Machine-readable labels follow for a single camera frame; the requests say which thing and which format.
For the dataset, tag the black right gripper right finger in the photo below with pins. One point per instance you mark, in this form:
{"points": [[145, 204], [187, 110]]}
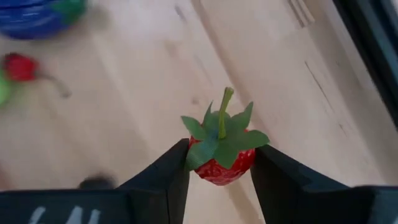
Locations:
{"points": [[295, 193]]}

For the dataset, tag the green lime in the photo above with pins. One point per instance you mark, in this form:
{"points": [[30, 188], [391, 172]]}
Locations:
{"points": [[3, 90]]}

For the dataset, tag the red cherry with stem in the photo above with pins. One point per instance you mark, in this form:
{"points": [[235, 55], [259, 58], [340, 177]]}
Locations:
{"points": [[20, 67]]}

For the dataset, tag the purple eggplant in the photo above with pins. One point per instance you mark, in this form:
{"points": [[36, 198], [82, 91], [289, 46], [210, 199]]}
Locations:
{"points": [[34, 21]]}

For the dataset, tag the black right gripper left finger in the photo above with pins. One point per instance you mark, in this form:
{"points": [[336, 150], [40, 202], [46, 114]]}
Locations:
{"points": [[140, 199]]}

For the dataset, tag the long-stemmed red strawberry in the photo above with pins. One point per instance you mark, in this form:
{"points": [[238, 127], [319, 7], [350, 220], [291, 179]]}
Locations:
{"points": [[224, 174]]}

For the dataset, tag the blackberry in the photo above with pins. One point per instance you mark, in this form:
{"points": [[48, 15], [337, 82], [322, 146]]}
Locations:
{"points": [[96, 182]]}

